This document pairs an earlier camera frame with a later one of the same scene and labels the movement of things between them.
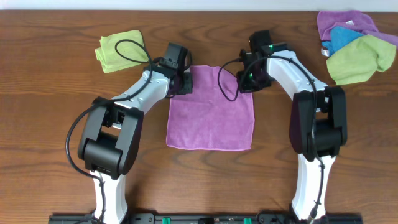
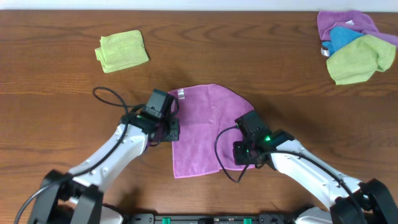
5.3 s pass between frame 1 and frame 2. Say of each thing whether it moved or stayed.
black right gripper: moved
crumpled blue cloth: stayed
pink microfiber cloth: moved
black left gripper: moved
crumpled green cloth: stayed
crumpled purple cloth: stayed
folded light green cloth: stayed
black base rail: stayed
